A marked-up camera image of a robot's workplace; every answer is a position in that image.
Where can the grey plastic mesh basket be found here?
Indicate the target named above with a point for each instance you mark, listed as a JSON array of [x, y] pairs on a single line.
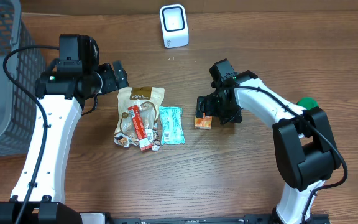
[[17, 110]]

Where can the green lid small jar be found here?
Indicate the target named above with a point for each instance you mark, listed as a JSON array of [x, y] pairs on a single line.
[[308, 103]]

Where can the teal snack packet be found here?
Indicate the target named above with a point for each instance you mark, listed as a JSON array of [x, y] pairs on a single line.
[[172, 131]]

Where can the orange small snack packet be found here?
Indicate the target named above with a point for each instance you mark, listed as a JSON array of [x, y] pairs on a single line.
[[203, 123]]

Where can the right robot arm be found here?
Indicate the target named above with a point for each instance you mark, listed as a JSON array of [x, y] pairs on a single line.
[[305, 150]]

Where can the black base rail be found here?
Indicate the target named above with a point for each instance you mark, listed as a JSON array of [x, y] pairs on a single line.
[[185, 221]]

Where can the red stick snack packet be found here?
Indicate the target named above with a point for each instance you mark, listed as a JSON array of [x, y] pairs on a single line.
[[138, 127]]

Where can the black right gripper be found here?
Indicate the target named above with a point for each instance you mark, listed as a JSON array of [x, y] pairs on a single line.
[[208, 106]]

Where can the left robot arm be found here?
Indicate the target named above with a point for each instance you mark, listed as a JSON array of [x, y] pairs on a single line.
[[39, 194]]

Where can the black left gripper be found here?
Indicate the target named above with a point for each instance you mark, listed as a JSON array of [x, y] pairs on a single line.
[[112, 78]]

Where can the beige brown snack bag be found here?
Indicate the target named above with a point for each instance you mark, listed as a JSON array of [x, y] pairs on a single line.
[[145, 102]]

